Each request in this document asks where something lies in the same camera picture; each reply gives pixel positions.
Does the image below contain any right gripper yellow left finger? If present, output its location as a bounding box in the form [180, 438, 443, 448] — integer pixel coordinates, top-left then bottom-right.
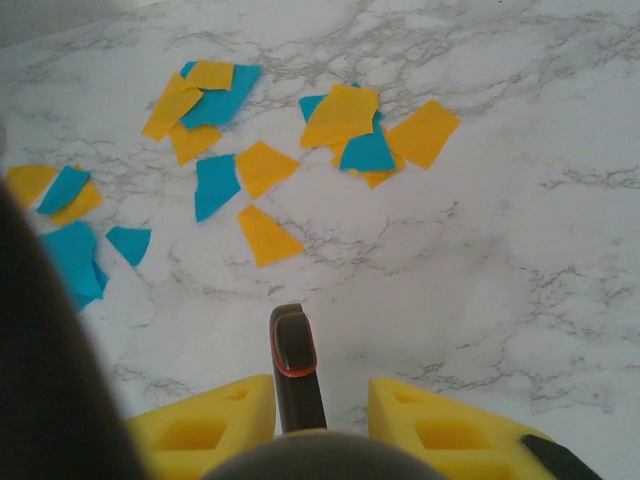
[124, 373, 277, 480]

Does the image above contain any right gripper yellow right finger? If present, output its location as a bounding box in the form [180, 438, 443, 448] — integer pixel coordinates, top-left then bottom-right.
[368, 377, 604, 480]

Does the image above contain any cartoon face hand brush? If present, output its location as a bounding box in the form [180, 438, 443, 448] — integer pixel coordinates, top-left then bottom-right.
[0, 172, 441, 480]

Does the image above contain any small blue paper scrap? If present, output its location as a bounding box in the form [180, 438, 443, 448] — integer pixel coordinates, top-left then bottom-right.
[104, 225, 153, 268]
[298, 93, 329, 124]

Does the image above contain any orange paper scrap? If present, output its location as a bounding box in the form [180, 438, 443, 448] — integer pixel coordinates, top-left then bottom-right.
[329, 139, 407, 190]
[180, 59, 236, 92]
[47, 162, 105, 226]
[3, 164, 60, 209]
[299, 83, 380, 150]
[234, 140, 302, 200]
[141, 72, 205, 143]
[168, 122, 224, 167]
[236, 203, 306, 269]
[384, 98, 462, 171]

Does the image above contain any large blue paper scrap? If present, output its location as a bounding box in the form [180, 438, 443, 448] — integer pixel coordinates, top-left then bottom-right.
[37, 220, 110, 314]

